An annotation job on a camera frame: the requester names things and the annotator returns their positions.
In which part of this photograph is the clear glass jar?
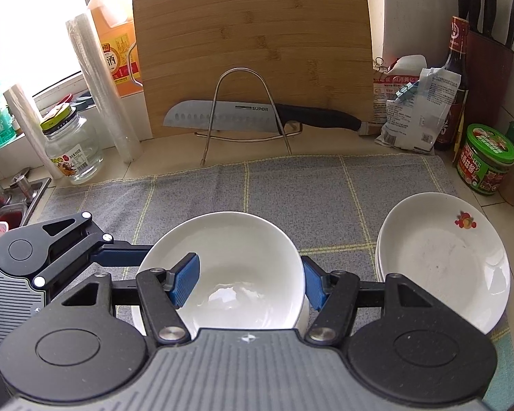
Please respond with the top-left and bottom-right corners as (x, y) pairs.
(40, 103), (101, 185)

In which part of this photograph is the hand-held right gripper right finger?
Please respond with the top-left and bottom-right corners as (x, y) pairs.
(302, 257), (433, 345)

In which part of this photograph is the white bag with blue print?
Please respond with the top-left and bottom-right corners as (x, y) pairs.
(376, 67), (462, 152)

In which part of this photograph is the large plastic wrap roll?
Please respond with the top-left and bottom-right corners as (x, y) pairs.
(66, 13), (143, 162)

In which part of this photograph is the white fruit-print plate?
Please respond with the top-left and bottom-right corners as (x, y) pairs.
(375, 227), (386, 285)
(377, 192), (511, 335)

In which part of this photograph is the dark soy sauce bottle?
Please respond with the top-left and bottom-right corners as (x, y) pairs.
(435, 16), (469, 151)

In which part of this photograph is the green binder clip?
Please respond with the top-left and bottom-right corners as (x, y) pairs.
(394, 86), (418, 105)

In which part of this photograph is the dark red knife block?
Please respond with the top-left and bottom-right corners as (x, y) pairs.
(463, 30), (514, 131)

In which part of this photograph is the white bag with orange print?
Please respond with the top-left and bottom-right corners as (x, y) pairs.
(372, 55), (429, 125)

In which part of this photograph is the bamboo cutting board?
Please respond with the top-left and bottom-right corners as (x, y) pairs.
(131, 0), (378, 142)

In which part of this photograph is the steel sink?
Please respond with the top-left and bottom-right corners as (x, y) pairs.
(0, 175), (52, 229)

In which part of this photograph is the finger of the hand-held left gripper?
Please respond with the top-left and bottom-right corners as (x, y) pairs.
(33, 212), (156, 288)

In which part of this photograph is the red plastic container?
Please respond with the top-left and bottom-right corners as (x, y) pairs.
(0, 206), (28, 228)

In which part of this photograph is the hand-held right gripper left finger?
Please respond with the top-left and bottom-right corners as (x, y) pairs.
(60, 252), (200, 345)

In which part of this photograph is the yellow seasoning packet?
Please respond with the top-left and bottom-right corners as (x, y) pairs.
(452, 107), (467, 167)

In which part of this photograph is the green-lid sauce jar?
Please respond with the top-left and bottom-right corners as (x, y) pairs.
(456, 123), (514, 196)

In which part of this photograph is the black-handled kitchen knife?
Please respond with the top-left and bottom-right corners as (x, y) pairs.
(163, 100), (363, 134)

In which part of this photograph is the orange cooking wine jug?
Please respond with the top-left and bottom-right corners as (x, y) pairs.
(87, 0), (144, 97)

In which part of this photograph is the grey teal checked dish towel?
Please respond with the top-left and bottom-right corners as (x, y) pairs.
(36, 154), (514, 399)

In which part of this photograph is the steel wire board rack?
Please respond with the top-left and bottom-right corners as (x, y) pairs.
(195, 67), (303, 167)

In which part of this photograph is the small plastic wrap roll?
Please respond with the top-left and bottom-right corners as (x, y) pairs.
(3, 85), (65, 179)

